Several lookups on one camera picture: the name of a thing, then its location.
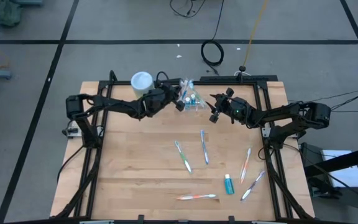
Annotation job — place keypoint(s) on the white toothbrush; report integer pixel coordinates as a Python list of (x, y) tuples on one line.
[(182, 83)]

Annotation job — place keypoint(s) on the purple toothbrush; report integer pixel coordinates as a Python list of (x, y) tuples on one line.
[(253, 185)]

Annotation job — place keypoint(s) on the clear acrylic organizer box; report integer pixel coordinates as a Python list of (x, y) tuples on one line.
[(197, 106)]

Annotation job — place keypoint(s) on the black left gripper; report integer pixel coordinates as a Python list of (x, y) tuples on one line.
[(157, 101)]

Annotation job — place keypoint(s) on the black side stand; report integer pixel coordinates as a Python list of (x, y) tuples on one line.
[(337, 163)]

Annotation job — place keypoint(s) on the white box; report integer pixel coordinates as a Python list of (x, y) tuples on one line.
[(351, 177)]

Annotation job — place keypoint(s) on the green toothbrush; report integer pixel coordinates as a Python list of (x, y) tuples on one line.
[(183, 158), (199, 100)]

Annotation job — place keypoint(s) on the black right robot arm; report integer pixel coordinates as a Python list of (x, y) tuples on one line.
[(291, 113)]

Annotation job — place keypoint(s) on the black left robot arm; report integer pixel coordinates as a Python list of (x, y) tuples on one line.
[(113, 104)]

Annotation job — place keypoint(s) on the green bag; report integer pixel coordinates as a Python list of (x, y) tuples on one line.
[(3, 12)]

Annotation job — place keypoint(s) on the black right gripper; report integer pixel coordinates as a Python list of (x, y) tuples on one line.
[(239, 112)]

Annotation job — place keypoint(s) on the blue toothbrush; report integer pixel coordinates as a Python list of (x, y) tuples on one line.
[(204, 147), (184, 93)]

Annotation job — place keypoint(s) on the black aluminium table frame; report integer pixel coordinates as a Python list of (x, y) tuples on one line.
[(222, 83)]

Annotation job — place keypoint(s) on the green white disinfecting wipes canister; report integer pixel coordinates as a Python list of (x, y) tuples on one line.
[(141, 82)]

